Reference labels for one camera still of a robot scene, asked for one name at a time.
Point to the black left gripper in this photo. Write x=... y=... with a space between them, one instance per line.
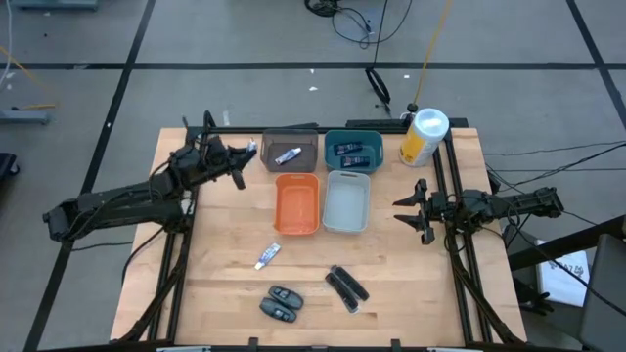
x=217 y=154

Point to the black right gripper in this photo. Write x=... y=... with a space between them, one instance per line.
x=441 y=210

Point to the small white blue toothpaste tube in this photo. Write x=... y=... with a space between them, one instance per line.
x=252 y=145
x=288 y=156
x=268 y=255

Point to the dark blue travel tube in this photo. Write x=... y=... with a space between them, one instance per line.
x=355 y=161
x=348 y=148

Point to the dark grey oval case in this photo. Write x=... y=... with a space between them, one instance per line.
x=278 y=310
x=286 y=297

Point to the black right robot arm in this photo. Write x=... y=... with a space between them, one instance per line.
x=518 y=203

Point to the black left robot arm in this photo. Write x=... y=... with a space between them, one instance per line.
x=117 y=203

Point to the grey translucent plastic bin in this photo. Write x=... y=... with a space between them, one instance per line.
x=289 y=139

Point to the white yellow wipes canister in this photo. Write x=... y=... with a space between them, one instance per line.
x=423 y=137

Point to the orange plastic bin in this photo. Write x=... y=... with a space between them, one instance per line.
x=297 y=205

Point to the white plastic bin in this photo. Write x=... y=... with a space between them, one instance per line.
x=346 y=203

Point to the teal plastic bin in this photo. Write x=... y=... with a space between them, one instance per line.
x=332 y=163

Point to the silver aluminium extrusion bar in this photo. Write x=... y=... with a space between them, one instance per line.
x=455 y=350
x=183 y=349

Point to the black metal beam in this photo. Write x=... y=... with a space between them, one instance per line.
x=567 y=244

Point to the white cardboard box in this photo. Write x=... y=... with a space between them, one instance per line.
x=562 y=281

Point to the grey chair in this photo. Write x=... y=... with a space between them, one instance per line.
x=606 y=293

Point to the black floor equipment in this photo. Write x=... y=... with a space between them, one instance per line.
x=7 y=168

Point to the black aluminium table frame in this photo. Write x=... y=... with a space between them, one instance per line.
x=293 y=130

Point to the black frame bracket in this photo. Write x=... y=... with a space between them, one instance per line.
x=253 y=341
x=395 y=342

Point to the grey floor base plate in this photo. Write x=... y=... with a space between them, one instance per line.
x=24 y=116
x=54 y=4

